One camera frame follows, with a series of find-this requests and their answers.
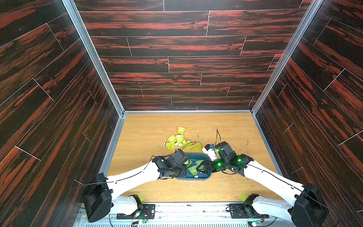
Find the yellow shuttlecock five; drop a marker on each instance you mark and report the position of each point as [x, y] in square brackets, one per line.
[181, 130]

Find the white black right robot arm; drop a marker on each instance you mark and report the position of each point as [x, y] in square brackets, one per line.
[302, 205]

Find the yellow shuttlecock one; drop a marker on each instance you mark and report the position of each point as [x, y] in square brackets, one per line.
[198, 162]

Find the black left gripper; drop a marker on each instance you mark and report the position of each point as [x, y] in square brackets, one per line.
[183, 173]

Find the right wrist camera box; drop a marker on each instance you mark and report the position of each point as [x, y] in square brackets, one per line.
[222, 149]

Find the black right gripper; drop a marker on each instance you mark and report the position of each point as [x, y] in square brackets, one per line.
[208, 166]

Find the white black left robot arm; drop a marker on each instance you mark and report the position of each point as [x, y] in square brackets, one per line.
[100, 197]

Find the yellow shuttlecock eight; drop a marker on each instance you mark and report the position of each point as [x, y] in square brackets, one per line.
[180, 141]

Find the yellow shuttlecock seven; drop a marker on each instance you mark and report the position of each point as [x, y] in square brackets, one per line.
[172, 139]

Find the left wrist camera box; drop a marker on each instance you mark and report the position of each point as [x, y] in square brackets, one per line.
[179, 157]

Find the yellow shuttlecock two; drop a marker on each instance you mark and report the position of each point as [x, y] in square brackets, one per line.
[188, 163]

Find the yellow shuttlecock nine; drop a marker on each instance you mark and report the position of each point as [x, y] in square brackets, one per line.
[170, 145]

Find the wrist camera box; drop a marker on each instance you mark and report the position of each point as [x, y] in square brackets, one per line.
[222, 149]
[179, 157]

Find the yellow shuttlecock four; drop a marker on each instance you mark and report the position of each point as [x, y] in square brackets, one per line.
[193, 171]

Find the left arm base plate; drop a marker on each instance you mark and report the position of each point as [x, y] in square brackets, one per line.
[147, 212]

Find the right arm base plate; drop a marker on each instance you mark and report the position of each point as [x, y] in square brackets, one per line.
[243, 210]

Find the yellow shuttlecock six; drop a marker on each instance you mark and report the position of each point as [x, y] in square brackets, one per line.
[196, 146]

